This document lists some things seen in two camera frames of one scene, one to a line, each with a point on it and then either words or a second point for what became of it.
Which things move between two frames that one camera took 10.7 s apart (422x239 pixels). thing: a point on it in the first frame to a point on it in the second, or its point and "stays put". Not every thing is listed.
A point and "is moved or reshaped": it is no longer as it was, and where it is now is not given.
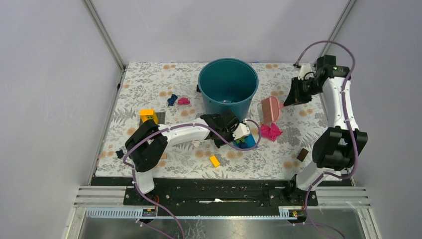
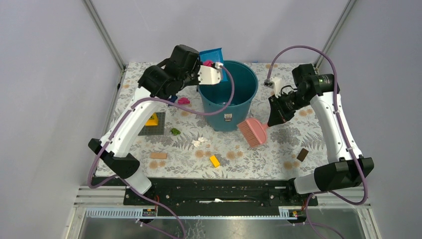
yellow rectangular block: [214, 161] stays put
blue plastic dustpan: [249, 140] to [216, 56]
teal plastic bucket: [229, 84] stays put
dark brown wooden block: [302, 155] stays put
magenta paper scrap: [271, 133] to [207, 62]
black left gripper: [231, 132] to [196, 81]
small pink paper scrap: [183, 100] stays put
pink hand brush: [270, 107] is moved or reshaped
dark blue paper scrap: [170, 101] stays put
